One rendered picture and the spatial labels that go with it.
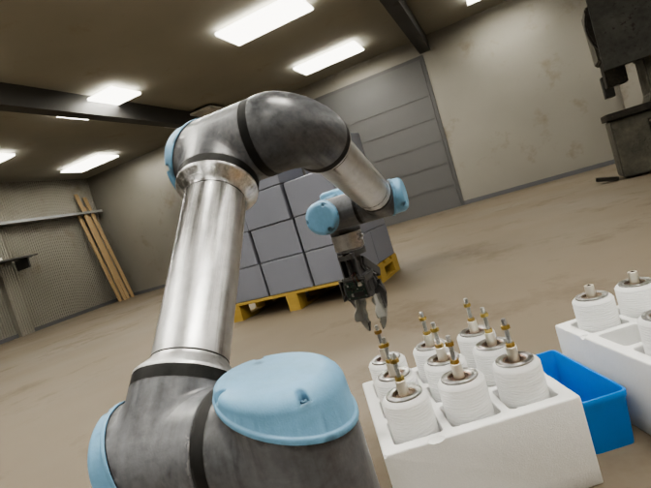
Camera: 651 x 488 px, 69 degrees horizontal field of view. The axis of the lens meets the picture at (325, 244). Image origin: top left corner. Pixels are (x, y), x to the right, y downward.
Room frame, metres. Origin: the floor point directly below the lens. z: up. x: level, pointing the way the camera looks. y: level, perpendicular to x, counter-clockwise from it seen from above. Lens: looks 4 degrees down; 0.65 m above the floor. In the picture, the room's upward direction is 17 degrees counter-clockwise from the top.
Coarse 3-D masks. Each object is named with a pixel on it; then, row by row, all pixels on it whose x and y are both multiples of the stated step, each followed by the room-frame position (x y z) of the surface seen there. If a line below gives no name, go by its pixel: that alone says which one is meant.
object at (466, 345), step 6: (480, 336) 1.13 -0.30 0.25; (462, 342) 1.15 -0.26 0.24; (468, 342) 1.14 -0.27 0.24; (474, 342) 1.13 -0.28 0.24; (462, 348) 1.16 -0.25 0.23; (468, 348) 1.14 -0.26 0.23; (462, 354) 1.17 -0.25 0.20; (468, 354) 1.14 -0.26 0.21; (468, 360) 1.15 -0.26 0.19; (474, 360) 1.14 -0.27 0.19; (468, 366) 1.15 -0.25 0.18; (474, 366) 1.14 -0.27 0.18
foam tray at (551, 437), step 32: (384, 416) 1.02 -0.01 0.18; (512, 416) 0.86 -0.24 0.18; (544, 416) 0.86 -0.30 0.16; (576, 416) 0.86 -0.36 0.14; (384, 448) 0.88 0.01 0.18; (416, 448) 0.86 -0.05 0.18; (448, 448) 0.86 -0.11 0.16; (480, 448) 0.86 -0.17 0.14; (512, 448) 0.86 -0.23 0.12; (544, 448) 0.86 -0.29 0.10; (576, 448) 0.86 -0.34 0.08; (416, 480) 0.86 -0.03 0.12; (448, 480) 0.86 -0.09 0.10; (480, 480) 0.86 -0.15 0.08; (512, 480) 0.86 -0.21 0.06; (544, 480) 0.86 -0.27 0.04; (576, 480) 0.86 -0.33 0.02
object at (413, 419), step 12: (420, 396) 0.90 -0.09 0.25; (384, 408) 0.93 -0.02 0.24; (396, 408) 0.90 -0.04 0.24; (408, 408) 0.89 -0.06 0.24; (420, 408) 0.89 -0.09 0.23; (432, 408) 0.93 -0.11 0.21; (396, 420) 0.90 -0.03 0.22; (408, 420) 0.89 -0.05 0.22; (420, 420) 0.89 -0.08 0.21; (432, 420) 0.90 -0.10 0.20; (396, 432) 0.91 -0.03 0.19; (408, 432) 0.89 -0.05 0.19; (420, 432) 0.89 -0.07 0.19; (432, 432) 0.90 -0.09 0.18
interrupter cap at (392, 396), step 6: (408, 384) 0.96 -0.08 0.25; (414, 384) 0.95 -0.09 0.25; (390, 390) 0.96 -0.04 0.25; (396, 390) 0.96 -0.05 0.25; (414, 390) 0.93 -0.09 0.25; (420, 390) 0.92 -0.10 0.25; (390, 396) 0.93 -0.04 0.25; (396, 396) 0.93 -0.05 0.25; (402, 396) 0.92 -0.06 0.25; (408, 396) 0.91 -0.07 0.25; (414, 396) 0.90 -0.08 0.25; (390, 402) 0.91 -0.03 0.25; (396, 402) 0.90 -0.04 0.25; (402, 402) 0.90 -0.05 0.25
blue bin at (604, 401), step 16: (544, 352) 1.23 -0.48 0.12; (560, 352) 1.20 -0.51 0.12; (544, 368) 1.23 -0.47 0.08; (560, 368) 1.21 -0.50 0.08; (576, 368) 1.12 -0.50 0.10; (576, 384) 1.14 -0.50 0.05; (592, 384) 1.07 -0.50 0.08; (608, 384) 1.00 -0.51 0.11; (592, 400) 0.94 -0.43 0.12; (608, 400) 0.94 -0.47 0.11; (624, 400) 0.95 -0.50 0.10; (592, 416) 0.94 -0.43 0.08; (608, 416) 0.94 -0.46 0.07; (624, 416) 0.95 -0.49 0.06; (592, 432) 0.95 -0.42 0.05; (608, 432) 0.95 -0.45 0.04; (624, 432) 0.95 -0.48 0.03; (608, 448) 0.95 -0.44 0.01
